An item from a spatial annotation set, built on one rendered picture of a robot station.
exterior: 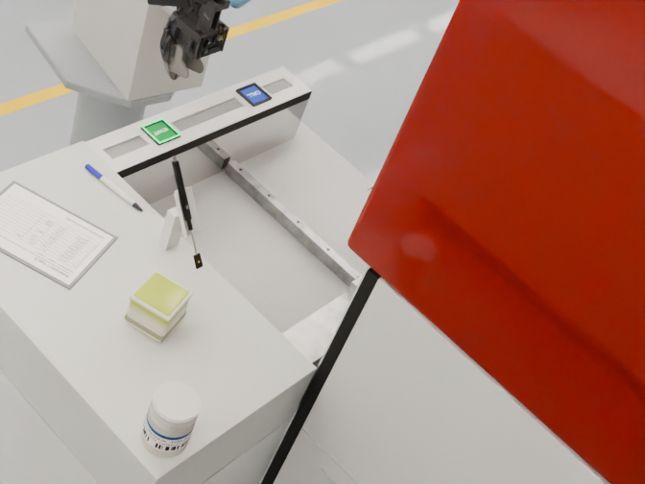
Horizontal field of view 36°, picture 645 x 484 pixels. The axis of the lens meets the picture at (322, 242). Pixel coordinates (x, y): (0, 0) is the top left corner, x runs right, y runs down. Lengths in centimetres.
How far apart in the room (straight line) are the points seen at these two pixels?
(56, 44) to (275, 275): 78
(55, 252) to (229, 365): 35
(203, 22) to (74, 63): 62
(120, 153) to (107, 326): 42
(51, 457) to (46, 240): 36
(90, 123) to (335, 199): 62
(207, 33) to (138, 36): 42
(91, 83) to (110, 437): 100
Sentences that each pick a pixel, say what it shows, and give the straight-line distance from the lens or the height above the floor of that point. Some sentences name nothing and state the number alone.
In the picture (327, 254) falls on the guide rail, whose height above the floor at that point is 85.
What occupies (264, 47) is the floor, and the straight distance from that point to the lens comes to 405.
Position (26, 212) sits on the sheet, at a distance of 177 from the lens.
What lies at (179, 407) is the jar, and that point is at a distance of 145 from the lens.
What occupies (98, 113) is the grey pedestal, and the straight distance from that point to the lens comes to 240.
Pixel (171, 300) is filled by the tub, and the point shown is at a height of 103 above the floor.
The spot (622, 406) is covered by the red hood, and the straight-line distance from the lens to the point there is 134.
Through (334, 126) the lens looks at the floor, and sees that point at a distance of 378.
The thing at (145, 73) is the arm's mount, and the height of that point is 89.
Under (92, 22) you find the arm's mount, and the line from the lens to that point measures 235.
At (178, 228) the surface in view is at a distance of 173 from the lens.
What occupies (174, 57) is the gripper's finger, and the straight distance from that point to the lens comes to 185.
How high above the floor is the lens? 223
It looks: 43 degrees down
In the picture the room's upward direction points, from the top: 24 degrees clockwise
